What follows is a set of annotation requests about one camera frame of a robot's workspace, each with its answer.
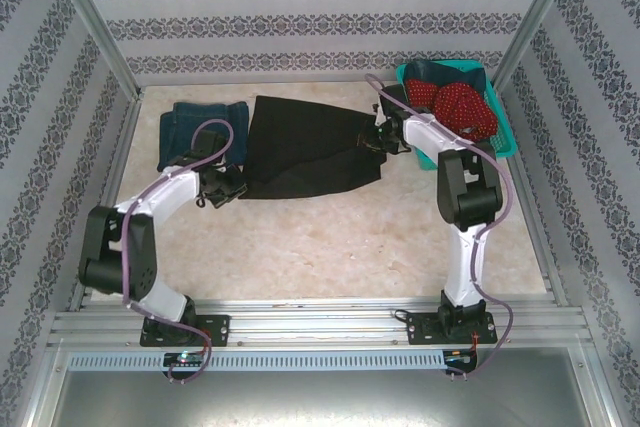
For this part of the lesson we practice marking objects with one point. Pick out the red dotted skirt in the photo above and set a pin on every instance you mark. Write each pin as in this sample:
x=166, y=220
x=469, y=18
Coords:
x=460, y=107

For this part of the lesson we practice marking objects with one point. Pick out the dark denim skirt with pockets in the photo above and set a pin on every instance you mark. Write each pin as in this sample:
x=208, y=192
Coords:
x=420, y=69

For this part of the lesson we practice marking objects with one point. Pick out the black skirt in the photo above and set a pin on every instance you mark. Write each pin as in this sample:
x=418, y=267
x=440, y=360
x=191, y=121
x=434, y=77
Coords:
x=300, y=147

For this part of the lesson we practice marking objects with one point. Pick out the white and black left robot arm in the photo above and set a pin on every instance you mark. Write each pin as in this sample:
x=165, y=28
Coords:
x=165, y=187

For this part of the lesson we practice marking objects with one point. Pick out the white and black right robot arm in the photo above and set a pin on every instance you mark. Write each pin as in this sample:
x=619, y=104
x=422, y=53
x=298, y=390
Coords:
x=430, y=139

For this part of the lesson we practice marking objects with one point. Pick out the teal plastic basket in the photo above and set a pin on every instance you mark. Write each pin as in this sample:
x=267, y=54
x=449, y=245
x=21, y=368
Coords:
x=501, y=114

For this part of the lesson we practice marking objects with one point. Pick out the left circuit board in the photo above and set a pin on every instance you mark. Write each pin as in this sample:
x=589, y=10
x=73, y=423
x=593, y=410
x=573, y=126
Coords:
x=182, y=358

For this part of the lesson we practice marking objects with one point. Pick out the circuit board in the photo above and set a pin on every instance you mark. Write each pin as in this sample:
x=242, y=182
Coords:
x=460, y=357
x=182, y=358

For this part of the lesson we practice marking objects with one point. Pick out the steel sheet panel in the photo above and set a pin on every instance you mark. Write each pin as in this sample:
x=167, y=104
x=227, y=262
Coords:
x=320, y=402

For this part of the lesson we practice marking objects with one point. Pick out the right circuit board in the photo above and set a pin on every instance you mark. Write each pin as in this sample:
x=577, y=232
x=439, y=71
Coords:
x=460, y=357

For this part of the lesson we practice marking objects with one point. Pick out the aluminium side rail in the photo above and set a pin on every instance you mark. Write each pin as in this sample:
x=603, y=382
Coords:
x=122, y=147
x=542, y=257

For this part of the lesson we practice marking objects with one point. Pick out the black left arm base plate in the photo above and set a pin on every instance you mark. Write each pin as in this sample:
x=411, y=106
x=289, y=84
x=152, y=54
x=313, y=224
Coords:
x=217, y=329

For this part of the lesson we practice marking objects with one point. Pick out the aluminium mounting rail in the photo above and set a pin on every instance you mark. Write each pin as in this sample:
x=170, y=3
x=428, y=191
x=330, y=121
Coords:
x=320, y=322

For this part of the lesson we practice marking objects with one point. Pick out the aluminium frame post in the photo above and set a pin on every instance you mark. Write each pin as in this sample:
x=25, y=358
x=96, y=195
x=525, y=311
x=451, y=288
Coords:
x=534, y=17
x=95, y=17

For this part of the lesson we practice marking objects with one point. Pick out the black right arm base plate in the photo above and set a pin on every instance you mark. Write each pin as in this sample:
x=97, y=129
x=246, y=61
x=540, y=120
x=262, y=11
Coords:
x=420, y=329

